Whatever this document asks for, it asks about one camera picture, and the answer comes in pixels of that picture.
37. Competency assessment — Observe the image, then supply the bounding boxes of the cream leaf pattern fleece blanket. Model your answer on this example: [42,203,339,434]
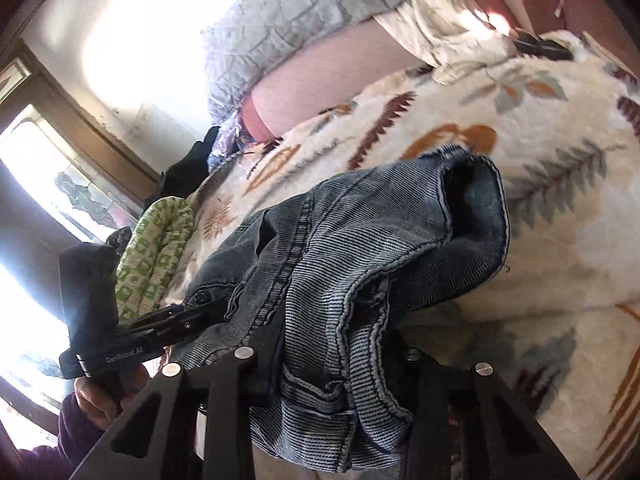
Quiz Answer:
[166,32,639,479]

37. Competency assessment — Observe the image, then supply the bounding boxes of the black rhinestone slipper right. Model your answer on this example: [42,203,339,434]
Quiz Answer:
[538,39,574,61]

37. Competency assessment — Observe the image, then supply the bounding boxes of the person left hand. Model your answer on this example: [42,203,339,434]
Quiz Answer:
[74,365,151,430]

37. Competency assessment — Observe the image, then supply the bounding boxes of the black rhinestone slipper left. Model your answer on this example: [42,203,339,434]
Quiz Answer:
[513,30,544,56]

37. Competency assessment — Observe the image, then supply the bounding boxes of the cream crumpled cloth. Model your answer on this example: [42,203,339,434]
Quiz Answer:
[376,0,516,86]

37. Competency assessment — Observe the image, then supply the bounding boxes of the pink bed sheet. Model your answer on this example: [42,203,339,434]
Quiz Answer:
[240,20,420,142]

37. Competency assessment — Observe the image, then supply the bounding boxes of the green white patterned quilt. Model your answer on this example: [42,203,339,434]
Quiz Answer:
[115,196,194,324]

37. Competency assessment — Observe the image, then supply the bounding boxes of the purple sleeve forearm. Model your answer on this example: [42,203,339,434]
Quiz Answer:
[14,391,109,480]

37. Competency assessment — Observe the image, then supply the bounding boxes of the brown cushion with lace trim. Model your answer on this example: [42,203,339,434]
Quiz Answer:
[579,32,639,93]

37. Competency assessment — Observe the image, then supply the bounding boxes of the black clothing pile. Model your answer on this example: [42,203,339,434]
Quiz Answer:
[106,124,222,252]

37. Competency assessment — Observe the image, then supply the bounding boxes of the red upholstered headboard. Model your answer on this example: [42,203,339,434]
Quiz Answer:
[475,0,639,75]

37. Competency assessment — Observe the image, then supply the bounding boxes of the blue grey denim pants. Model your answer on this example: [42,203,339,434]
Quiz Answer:
[172,146,510,474]

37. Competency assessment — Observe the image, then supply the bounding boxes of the window with wooden frame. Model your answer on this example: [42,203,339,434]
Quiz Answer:
[1,42,157,448]

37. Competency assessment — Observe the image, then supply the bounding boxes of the purple plastic bag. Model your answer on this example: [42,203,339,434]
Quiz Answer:
[207,110,254,172]

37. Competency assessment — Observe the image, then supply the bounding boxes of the black rhinestone slipper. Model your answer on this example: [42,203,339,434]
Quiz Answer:
[538,39,574,61]
[513,30,544,56]

